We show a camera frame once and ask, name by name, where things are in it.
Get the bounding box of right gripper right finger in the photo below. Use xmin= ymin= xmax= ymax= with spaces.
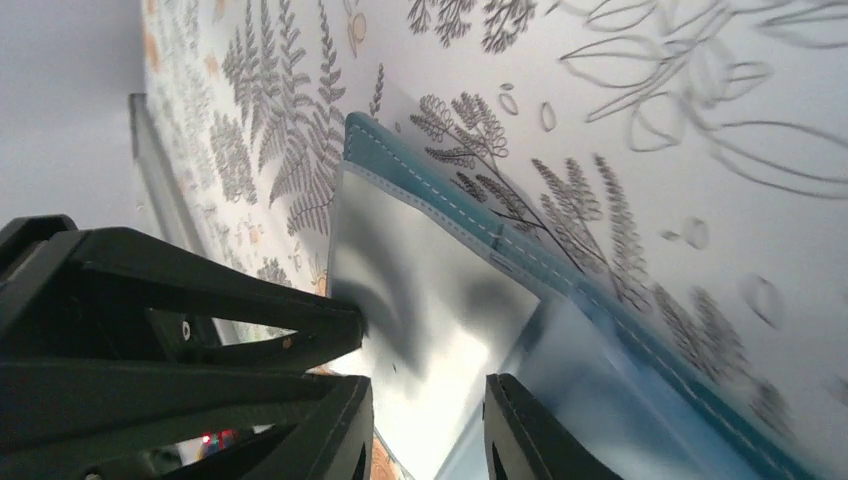
xmin=483 ymin=373 xmax=620 ymax=480

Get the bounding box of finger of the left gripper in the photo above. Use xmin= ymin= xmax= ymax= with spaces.
xmin=1 ymin=215 xmax=365 ymax=371

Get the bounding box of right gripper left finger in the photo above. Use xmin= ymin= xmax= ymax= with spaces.
xmin=1 ymin=360 xmax=373 ymax=479

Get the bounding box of teal card holder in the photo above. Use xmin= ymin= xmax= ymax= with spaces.
xmin=328 ymin=113 xmax=825 ymax=479

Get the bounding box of floral patterned table mat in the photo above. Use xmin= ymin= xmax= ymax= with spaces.
xmin=141 ymin=1 xmax=847 ymax=479

